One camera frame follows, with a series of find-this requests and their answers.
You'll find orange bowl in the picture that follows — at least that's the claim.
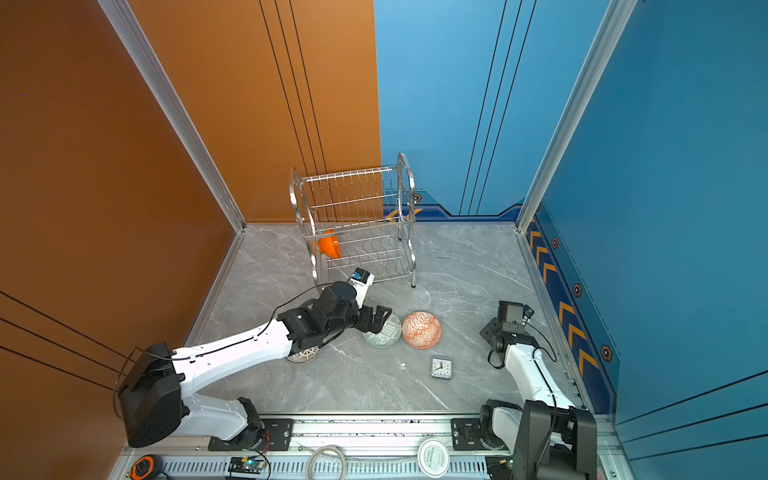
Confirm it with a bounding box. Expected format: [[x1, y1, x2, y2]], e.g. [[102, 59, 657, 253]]
[[317, 229, 342, 260]]

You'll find green circuit board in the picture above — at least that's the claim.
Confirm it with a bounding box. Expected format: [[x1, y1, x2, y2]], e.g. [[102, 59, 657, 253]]
[[227, 456, 270, 479]]

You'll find red patterned bowl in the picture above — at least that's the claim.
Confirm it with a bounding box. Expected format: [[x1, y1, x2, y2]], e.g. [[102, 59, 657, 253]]
[[402, 311, 442, 350]]

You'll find coiled white cable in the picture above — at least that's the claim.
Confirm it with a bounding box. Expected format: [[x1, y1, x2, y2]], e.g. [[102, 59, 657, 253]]
[[305, 445, 348, 480]]

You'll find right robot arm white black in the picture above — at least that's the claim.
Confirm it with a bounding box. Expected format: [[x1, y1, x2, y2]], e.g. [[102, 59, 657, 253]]
[[479, 300, 599, 479]]

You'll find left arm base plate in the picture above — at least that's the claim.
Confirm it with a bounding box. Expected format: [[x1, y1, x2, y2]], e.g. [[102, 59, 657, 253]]
[[207, 418, 294, 452]]

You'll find green patterned bowl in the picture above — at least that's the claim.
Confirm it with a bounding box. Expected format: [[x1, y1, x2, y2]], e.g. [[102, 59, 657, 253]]
[[363, 313, 402, 349]]

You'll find small square clock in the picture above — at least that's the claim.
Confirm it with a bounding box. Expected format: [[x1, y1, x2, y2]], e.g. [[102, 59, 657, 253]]
[[430, 356, 453, 380]]

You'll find white black lattice bowl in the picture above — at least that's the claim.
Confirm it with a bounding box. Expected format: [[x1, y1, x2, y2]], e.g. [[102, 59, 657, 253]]
[[286, 346, 320, 364]]

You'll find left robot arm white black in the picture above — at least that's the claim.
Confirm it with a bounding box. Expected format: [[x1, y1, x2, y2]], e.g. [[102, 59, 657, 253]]
[[115, 279, 392, 451]]

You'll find silver wire dish rack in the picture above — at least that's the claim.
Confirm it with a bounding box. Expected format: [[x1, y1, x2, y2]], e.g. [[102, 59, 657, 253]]
[[289, 153, 417, 286]]

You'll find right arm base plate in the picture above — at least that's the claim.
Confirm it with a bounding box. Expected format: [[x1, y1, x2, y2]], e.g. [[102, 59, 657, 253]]
[[450, 417, 499, 451]]

